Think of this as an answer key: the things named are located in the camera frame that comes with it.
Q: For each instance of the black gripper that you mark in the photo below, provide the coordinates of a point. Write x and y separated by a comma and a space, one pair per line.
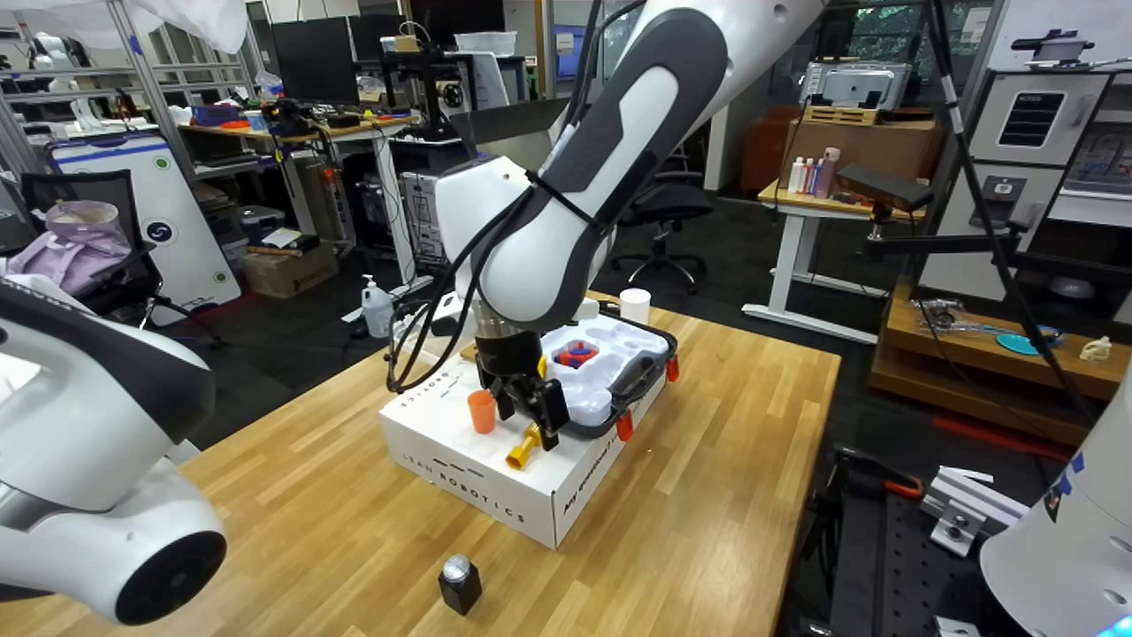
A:
514, 364

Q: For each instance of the yellow toy bolt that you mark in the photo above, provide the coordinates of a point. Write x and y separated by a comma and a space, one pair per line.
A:
522, 455

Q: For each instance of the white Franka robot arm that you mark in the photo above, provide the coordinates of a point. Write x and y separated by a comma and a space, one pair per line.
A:
589, 177

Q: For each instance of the white cardboard box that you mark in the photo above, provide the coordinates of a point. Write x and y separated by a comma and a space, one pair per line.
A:
470, 471

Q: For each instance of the brown cardboard box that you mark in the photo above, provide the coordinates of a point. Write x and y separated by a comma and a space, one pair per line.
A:
286, 271

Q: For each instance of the orange plastic cone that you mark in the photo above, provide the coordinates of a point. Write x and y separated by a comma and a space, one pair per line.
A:
481, 410

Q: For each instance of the red blue toy tape measure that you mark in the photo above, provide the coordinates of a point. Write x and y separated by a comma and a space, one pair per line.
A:
573, 350

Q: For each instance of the clear plastic parts case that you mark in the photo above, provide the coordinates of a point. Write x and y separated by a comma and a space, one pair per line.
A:
623, 356

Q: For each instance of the white plastic cup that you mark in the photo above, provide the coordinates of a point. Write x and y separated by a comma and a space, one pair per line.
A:
634, 307

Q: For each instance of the clear plastic pump bottle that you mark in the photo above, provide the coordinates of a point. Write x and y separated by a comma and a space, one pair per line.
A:
375, 308

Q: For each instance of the small black grey device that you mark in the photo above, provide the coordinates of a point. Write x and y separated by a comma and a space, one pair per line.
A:
460, 586

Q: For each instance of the black office chair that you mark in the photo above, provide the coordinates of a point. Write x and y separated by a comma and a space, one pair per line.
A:
672, 215

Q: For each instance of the white standing desk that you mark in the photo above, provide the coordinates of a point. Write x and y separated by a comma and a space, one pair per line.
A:
793, 251

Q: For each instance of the white bottle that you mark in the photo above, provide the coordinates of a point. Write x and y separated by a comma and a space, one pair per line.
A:
797, 177

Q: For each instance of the pink purple bottle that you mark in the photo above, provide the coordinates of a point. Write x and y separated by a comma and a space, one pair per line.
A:
826, 172

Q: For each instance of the black optical breadboard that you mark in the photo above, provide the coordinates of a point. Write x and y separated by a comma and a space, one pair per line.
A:
896, 568

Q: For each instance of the white machine cabinet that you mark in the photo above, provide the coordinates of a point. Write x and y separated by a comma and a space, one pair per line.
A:
164, 215

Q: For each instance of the white robot with black lens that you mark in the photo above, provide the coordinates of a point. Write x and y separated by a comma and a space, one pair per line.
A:
72, 447

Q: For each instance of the low wooden bench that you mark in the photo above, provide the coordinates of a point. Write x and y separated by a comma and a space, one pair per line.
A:
1001, 364

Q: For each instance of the purple cloth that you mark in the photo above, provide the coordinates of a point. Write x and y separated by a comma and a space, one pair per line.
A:
72, 251

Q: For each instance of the white equipment cabinet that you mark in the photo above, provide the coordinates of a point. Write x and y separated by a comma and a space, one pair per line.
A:
990, 236

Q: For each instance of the teal disc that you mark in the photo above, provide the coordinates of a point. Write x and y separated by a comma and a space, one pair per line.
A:
1021, 345

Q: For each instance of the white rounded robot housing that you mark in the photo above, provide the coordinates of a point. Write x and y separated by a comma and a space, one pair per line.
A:
1073, 553

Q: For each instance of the black tripod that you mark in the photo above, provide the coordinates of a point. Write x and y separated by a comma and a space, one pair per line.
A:
1051, 45

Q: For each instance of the aluminium bracket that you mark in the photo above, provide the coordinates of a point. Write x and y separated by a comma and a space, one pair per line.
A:
968, 506

